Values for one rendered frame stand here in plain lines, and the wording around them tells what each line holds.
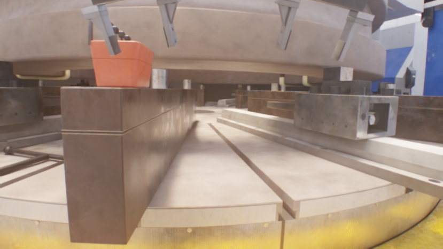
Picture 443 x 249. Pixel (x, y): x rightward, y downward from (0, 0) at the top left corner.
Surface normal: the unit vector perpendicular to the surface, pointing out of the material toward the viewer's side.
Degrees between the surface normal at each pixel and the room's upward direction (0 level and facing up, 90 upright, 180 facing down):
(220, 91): 90
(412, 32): 90
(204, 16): 90
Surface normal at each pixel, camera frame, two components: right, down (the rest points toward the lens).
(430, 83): -0.93, 0.01
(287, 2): 0.09, 0.48
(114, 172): 0.04, 0.09
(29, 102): 0.94, 0.05
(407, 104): -0.68, 0.05
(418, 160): -0.85, -0.30
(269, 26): 0.26, 0.10
